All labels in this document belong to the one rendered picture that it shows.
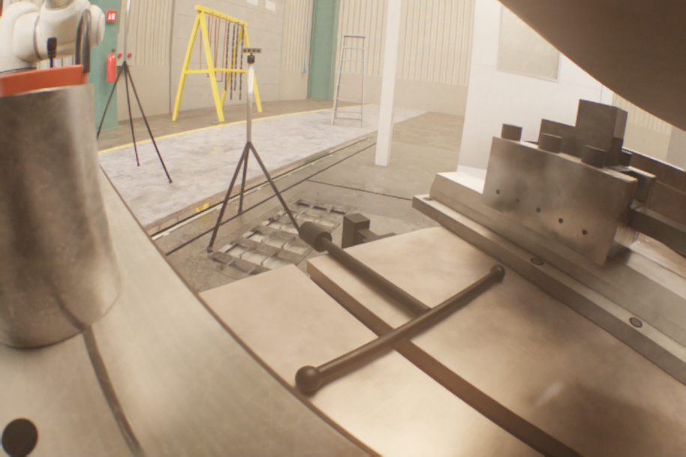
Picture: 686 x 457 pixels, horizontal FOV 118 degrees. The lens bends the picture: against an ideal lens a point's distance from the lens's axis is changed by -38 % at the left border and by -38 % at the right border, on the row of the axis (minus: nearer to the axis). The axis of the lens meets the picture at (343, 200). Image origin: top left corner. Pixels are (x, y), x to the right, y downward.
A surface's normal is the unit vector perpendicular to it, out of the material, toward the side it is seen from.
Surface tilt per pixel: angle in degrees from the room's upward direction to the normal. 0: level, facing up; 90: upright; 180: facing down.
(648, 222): 90
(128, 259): 0
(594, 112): 90
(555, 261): 90
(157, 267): 0
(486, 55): 90
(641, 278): 71
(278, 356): 0
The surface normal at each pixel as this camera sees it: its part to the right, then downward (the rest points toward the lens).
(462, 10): -0.37, 0.29
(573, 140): -0.90, 0.09
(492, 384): 0.07, -0.94
